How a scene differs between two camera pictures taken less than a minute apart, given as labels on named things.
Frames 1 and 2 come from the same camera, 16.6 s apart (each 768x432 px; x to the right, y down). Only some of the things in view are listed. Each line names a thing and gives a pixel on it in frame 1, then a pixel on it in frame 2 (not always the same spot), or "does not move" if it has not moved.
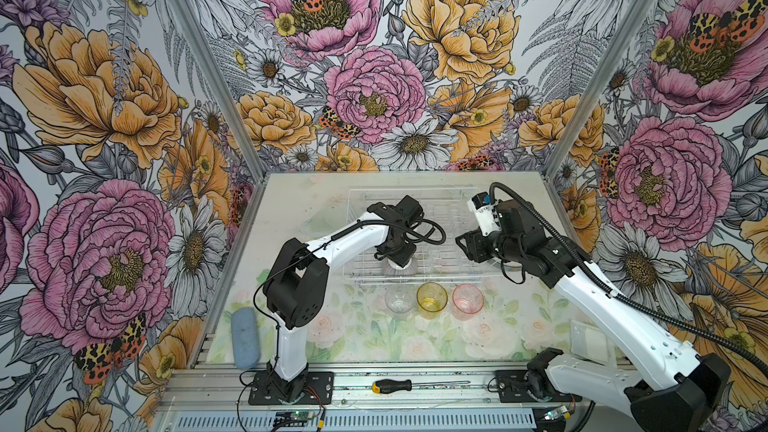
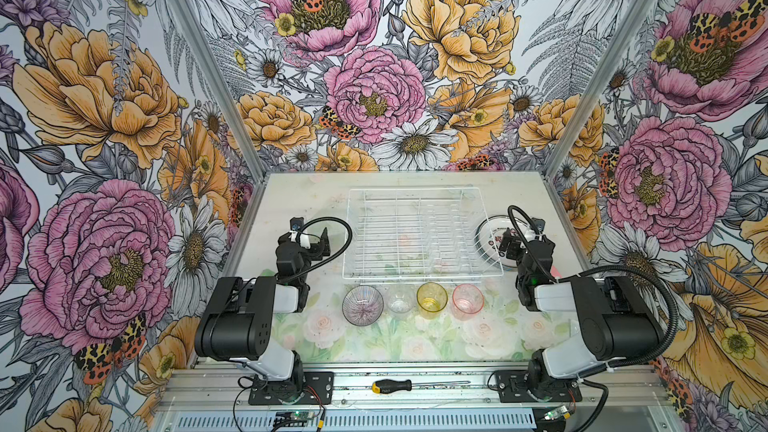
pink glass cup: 467,301 does not move
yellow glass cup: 432,300 does not move
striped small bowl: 391,268 -> 362,305
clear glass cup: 400,299 does not move
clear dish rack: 458,209 does not move
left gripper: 401,258 -> 316,248
